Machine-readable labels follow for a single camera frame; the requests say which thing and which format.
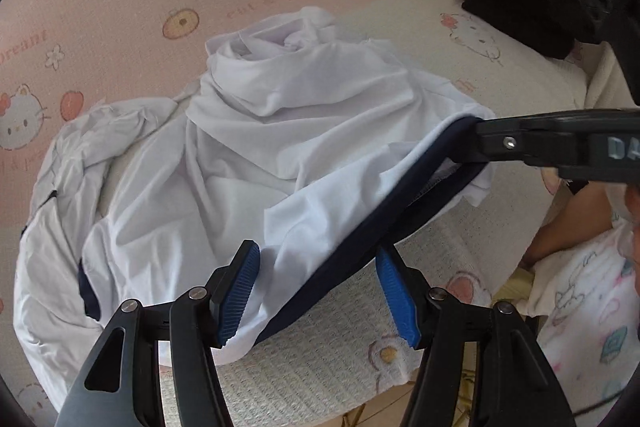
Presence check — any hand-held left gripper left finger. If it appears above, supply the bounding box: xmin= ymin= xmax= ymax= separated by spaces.
xmin=54 ymin=240 xmax=261 ymax=427

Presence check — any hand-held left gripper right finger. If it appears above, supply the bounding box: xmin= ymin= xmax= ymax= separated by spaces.
xmin=376 ymin=247 xmax=576 ymax=427

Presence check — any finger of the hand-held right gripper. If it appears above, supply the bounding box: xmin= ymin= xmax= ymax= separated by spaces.
xmin=475 ymin=110 xmax=593 ymax=168

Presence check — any white t-shirt with navy trim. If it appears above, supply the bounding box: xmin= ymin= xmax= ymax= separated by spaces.
xmin=80 ymin=6 xmax=497 ymax=365

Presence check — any person's bare leg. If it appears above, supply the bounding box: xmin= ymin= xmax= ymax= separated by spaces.
xmin=520 ymin=181 xmax=617 ymax=269

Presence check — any printed white pajamas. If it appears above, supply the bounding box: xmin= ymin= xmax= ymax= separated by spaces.
xmin=527 ymin=207 xmax=640 ymax=414

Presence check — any pale white garment with strip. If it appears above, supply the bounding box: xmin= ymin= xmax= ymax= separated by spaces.
xmin=12 ymin=90 xmax=196 ymax=413

